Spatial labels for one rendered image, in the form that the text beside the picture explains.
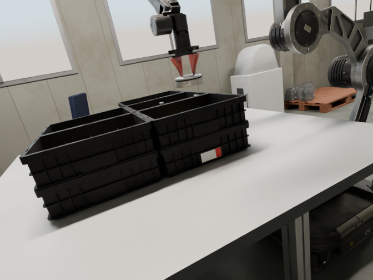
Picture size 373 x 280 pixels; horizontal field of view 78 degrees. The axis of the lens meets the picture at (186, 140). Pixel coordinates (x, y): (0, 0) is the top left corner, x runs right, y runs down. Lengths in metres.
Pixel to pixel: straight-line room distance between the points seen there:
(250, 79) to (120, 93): 1.82
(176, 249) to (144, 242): 0.09
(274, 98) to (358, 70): 2.40
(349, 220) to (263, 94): 2.53
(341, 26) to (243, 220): 1.02
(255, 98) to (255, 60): 0.52
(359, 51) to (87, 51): 2.80
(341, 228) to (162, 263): 0.98
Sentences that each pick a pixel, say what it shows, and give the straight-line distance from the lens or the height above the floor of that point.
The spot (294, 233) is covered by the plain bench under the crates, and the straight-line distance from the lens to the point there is 0.82.
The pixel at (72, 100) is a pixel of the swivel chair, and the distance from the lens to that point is 2.69.
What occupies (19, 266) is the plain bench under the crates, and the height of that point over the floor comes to 0.70.
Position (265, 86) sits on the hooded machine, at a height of 0.57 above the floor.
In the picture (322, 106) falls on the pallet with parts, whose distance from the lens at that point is 4.12.
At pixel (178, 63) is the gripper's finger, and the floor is 1.10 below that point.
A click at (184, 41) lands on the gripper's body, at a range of 0.88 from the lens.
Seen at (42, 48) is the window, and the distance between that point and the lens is 3.31.
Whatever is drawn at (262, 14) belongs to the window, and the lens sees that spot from 4.56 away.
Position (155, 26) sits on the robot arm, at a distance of 0.86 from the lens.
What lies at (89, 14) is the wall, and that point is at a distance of 3.41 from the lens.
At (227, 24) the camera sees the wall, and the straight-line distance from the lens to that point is 4.11.
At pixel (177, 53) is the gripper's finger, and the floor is 1.13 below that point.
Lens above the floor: 1.09
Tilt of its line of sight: 18 degrees down
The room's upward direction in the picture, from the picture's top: 11 degrees counter-clockwise
